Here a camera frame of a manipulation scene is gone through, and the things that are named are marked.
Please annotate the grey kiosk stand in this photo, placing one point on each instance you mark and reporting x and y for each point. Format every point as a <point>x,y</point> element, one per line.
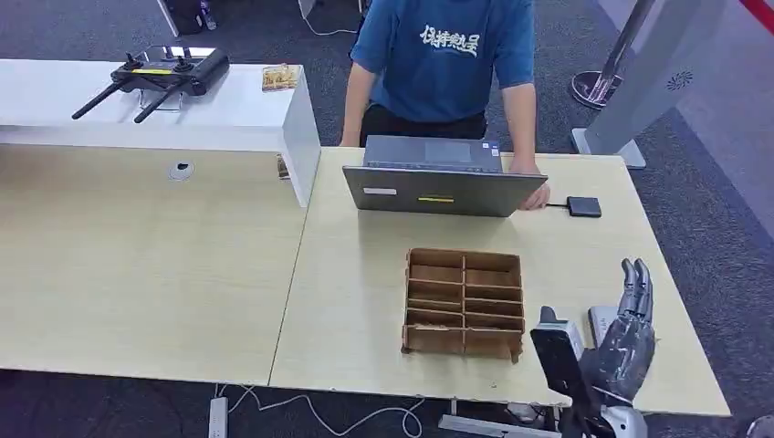
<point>653,78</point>

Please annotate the person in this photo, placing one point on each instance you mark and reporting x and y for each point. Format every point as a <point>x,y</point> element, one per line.
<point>441,78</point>

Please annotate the person's left hand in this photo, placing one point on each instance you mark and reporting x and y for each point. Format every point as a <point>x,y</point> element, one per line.
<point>538,196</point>

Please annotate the white desk shelf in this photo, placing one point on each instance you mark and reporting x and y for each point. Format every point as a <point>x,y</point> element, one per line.
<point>242,115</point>

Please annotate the black remote controller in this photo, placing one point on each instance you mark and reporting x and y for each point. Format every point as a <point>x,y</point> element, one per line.
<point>187,72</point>

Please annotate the red barrier belt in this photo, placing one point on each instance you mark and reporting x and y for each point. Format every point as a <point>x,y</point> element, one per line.
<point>762,7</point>

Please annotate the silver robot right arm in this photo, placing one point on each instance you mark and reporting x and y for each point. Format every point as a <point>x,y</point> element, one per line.
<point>629,423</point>

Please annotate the grey metal desk foot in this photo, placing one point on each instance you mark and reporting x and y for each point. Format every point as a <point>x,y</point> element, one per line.
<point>477,427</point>

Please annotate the chrome stanchion post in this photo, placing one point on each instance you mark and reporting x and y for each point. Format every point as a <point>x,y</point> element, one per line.
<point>595,89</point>

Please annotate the small dark printed card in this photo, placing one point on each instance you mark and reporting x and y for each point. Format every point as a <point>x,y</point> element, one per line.
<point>283,167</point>

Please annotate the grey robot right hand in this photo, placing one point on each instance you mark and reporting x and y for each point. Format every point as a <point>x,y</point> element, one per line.
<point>626,353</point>

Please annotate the white power strip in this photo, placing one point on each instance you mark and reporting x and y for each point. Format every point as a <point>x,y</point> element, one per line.
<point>217,417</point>

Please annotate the golden printed card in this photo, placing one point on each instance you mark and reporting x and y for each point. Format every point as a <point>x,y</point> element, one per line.
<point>280,77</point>

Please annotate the clear controller stand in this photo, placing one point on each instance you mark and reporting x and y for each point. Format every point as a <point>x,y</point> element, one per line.
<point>161,109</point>

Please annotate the grey laptop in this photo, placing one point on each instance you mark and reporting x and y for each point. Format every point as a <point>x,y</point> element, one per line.
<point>444,193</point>

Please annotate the small black flat device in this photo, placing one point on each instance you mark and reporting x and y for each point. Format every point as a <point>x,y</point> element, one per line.
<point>584,207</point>

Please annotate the wooden compartment card box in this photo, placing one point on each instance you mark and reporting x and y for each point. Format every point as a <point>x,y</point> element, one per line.
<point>462,302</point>

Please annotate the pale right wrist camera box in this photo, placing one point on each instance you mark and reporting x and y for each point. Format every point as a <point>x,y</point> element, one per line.
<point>559,362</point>

